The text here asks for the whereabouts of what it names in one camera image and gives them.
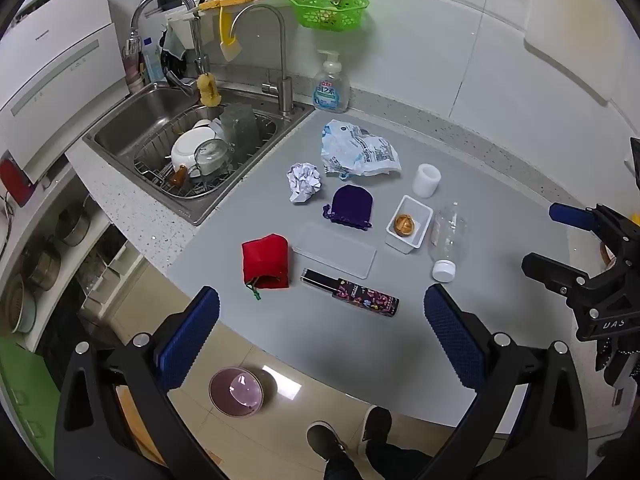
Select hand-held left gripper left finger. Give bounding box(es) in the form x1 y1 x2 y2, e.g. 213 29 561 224
54 285 224 480

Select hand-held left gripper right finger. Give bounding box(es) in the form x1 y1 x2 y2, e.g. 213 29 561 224
417 283 590 480

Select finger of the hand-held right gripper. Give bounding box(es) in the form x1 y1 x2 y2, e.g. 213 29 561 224
548 202 640 262
521 252 621 311

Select pink trash bin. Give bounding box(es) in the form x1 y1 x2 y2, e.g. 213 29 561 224
208 367 278 418

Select clear plastic bottle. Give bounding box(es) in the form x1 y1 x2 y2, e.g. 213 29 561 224
431 202 471 282

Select red cloth pouch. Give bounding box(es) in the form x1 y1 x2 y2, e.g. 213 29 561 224
241 233 291 302

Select dark floral printed box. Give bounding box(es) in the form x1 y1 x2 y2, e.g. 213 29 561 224
300 268 400 318

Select white cup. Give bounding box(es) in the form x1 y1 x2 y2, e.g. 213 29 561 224
413 163 442 199

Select white paper ball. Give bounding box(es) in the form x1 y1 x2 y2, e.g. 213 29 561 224
286 162 322 204

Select white and blue plastic bag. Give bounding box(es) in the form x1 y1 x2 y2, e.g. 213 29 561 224
320 119 402 181

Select person's right hand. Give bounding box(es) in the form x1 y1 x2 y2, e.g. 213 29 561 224
594 334 640 388

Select grey counter mat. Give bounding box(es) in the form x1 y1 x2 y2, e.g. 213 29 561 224
165 107 606 431

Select white open shelf unit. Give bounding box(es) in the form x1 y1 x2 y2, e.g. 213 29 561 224
0 162 151 356

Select white rectangular container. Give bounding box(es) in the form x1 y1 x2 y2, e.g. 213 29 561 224
385 195 434 254

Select person's right leg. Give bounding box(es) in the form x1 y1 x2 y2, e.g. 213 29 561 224
365 442 436 480

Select person's leg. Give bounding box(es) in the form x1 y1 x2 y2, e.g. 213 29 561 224
365 442 436 480
324 452 367 480

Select clear plastic lid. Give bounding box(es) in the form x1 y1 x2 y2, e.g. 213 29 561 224
291 221 377 281

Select steel pot with lid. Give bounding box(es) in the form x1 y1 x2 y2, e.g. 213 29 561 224
55 202 93 247

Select steel steamer pot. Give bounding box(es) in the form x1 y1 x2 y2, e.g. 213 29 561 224
22 247 63 291

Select person's left shoe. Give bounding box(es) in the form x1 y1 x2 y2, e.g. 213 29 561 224
306 421 348 463

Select purple cloth pouch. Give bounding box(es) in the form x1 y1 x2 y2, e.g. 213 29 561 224
322 184 375 231

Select person's left leg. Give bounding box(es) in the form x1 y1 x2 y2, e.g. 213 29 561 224
324 452 367 480

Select pale enamel basin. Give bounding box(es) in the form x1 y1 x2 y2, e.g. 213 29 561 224
5 275 41 333

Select green side panel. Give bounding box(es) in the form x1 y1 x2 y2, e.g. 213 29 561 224
0 335 57 476

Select glass pot lid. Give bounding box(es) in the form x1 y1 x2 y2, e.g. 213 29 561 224
192 137 236 177

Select white plate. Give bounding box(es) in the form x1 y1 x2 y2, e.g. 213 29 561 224
170 127 218 171

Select grey glass container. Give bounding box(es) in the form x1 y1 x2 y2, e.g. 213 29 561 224
220 102 261 153

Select stainless steel sink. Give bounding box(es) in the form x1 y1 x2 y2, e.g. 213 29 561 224
82 82 316 226

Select red appliance part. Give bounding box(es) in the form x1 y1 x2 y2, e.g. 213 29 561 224
0 156 37 207

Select yellow hanging sponge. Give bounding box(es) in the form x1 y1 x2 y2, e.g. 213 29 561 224
196 74 222 108

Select slim chrome faucet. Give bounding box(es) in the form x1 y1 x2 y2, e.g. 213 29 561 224
231 4 295 116

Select hand soap pump bottle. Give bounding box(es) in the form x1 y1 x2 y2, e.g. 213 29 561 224
312 49 352 114

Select dark pink bottle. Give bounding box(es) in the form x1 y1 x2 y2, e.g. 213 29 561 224
125 52 146 93

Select blue capped detergent bottle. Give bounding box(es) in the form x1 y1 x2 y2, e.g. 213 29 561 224
142 37 166 83

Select dark hanging cloth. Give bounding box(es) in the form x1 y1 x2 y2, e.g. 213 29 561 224
160 30 190 78

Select yellow plastic scraper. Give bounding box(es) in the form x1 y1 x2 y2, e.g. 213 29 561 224
196 0 284 63

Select white dishwasher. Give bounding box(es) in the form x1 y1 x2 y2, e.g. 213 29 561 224
0 0 131 186

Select green plastic basket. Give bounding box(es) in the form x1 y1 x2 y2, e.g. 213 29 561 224
289 0 372 31

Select wire dish rack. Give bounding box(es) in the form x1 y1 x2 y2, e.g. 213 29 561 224
132 105 278 198

